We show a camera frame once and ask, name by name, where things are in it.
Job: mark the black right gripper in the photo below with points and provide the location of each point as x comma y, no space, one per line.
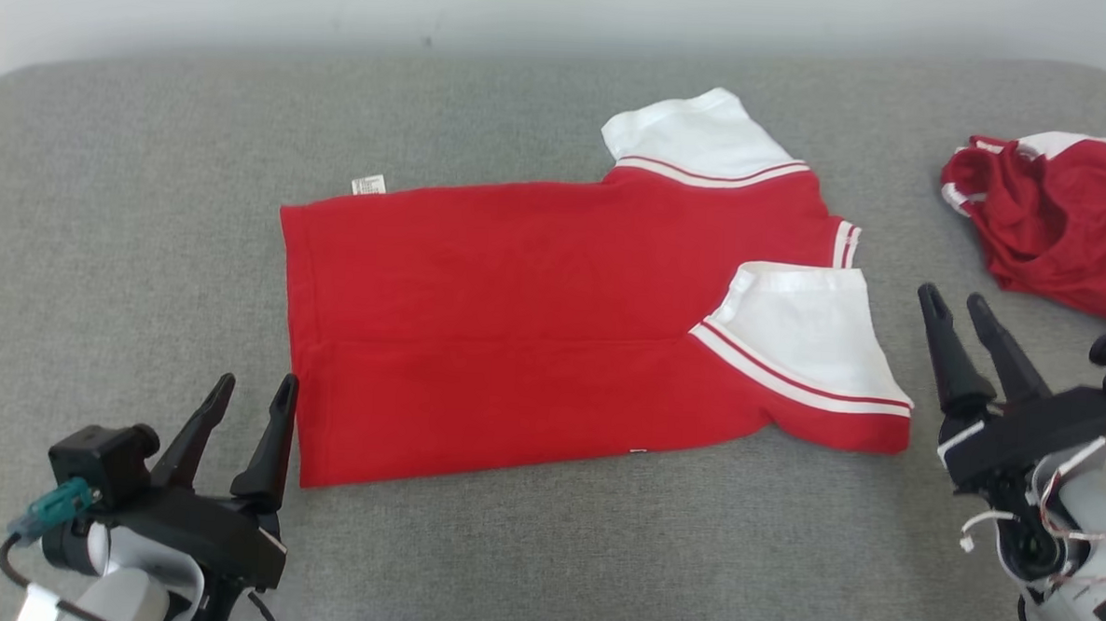
1033,434

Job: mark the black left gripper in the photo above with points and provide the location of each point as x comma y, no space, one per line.
216,534

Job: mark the red shorts white stripe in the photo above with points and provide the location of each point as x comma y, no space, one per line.
1070,230

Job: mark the red Bulls jersey white sleeves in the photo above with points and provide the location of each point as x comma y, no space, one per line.
534,319

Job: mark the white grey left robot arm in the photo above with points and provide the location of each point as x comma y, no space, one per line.
130,591

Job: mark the grey fabric sofa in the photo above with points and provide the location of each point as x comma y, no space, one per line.
145,237

